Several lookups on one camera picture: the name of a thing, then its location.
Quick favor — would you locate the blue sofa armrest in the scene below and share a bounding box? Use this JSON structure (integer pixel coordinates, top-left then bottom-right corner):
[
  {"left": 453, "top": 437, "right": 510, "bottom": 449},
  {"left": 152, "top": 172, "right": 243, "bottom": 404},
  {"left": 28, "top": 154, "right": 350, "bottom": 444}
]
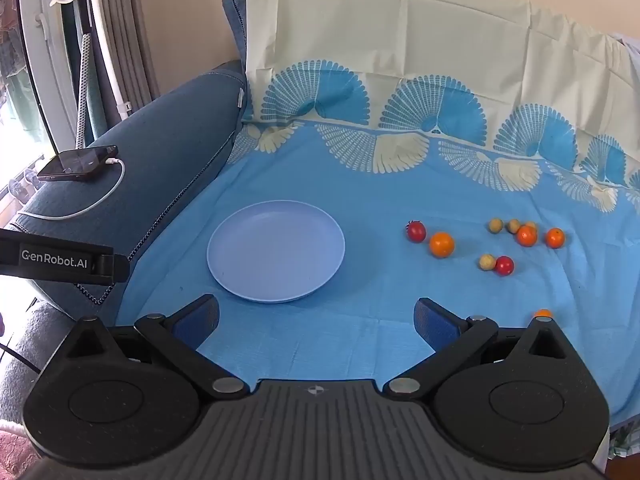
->
[{"left": 0, "top": 0, "right": 251, "bottom": 426}]

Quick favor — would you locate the grey curtain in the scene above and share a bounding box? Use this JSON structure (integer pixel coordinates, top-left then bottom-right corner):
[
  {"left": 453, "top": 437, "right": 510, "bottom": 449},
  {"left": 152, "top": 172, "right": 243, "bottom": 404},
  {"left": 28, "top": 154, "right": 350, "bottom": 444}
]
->
[{"left": 95, "top": 0, "right": 162, "bottom": 126}]

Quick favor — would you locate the light blue round plate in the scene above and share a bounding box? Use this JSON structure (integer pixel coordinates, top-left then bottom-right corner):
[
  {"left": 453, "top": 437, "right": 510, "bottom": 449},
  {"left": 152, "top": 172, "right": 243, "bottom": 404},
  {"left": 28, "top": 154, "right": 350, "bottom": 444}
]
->
[{"left": 207, "top": 200, "right": 346, "bottom": 304}]

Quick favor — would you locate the white window frame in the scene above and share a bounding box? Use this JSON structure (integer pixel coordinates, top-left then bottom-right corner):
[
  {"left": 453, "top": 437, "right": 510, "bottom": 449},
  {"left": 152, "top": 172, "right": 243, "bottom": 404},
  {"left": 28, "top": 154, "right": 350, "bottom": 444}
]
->
[{"left": 15, "top": 0, "right": 83, "bottom": 153}]

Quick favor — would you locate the white garment steamer pole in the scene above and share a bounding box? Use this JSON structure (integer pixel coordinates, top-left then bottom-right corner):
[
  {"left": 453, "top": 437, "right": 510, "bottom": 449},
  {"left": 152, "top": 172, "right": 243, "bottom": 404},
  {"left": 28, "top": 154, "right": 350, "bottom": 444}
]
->
[{"left": 85, "top": 0, "right": 132, "bottom": 122}]

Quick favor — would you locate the white charging cable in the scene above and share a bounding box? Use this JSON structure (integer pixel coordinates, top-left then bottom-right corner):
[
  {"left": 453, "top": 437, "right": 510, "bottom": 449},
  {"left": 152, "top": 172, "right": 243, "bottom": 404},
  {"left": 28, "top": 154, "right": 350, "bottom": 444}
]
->
[{"left": 17, "top": 157, "right": 126, "bottom": 221}]

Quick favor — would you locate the blue feather printed blanket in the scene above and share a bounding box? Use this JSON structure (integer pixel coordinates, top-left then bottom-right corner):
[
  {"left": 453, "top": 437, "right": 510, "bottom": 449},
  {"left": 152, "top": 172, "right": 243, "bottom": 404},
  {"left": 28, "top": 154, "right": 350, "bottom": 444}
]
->
[{"left": 115, "top": 0, "right": 640, "bottom": 431}]

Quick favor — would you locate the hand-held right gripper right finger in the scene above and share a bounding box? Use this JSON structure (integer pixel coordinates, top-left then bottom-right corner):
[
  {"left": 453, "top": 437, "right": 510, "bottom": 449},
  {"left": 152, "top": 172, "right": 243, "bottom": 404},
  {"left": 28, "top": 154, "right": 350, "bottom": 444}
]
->
[{"left": 382, "top": 297, "right": 568, "bottom": 402}]

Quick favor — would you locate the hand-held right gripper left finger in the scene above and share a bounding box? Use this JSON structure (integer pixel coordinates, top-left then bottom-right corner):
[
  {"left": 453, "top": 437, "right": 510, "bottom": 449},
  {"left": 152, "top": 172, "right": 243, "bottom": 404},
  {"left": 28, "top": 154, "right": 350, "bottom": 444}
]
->
[{"left": 65, "top": 294, "right": 249, "bottom": 402}]

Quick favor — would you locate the pink cloth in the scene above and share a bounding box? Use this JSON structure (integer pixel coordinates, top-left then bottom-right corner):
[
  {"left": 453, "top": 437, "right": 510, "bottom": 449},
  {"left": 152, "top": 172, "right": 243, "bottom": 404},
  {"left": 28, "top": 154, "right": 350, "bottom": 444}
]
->
[{"left": 0, "top": 417, "right": 43, "bottom": 476}]

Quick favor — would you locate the black smartphone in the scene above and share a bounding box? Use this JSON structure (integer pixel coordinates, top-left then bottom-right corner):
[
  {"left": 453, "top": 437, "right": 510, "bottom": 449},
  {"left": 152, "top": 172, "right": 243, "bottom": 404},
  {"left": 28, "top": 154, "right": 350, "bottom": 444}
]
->
[{"left": 37, "top": 145, "right": 119, "bottom": 182}]

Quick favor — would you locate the striped steamer hose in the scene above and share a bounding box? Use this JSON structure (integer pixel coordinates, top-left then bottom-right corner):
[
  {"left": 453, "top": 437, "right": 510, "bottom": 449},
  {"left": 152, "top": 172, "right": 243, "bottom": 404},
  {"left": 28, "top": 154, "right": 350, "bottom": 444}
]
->
[{"left": 74, "top": 34, "right": 95, "bottom": 142}]

